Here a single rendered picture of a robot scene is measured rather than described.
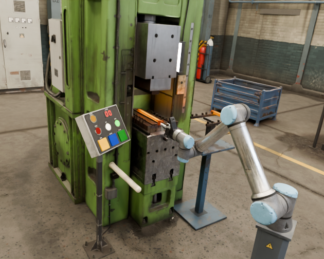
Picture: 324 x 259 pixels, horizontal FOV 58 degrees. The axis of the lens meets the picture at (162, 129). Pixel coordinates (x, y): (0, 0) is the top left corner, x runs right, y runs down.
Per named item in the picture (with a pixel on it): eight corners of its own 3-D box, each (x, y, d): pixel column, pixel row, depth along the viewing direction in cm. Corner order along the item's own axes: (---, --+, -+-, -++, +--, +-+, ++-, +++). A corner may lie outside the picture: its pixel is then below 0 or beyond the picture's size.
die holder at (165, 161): (179, 174, 270) (184, 129, 255) (144, 185, 249) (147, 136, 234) (146, 151, 312) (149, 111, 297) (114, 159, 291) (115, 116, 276)
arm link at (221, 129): (251, 97, 193) (194, 145, 241) (240, 99, 185) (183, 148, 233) (261, 112, 190) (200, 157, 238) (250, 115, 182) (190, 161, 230)
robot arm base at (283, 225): (294, 221, 196) (298, 208, 193) (289, 237, 181) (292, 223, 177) (265, 210, 205) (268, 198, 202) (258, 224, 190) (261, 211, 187)
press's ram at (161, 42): (184, 77, 243) (189, 26, 229) (145, 79, 222) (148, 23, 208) (156, 68, 275) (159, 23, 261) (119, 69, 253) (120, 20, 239)
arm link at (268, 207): (291, 216, 174) (246, 99, 183) (276, 227, 163) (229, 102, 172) (269, 217, 186) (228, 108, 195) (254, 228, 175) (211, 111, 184)
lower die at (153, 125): (166, 130, 251) (167, 121, 248) (147, 133, 240) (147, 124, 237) (141, 115, 283) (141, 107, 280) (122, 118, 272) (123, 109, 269)
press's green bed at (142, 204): (174, 217, 287) (178, 174, 271) (141, 229, 266) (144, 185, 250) (144, 189, 328) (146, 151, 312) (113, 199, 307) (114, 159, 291)
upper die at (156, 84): (170, 89, 239) (171, 77, 236) (149, 91, 228) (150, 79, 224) (143, 79, 270) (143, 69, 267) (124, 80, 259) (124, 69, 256)
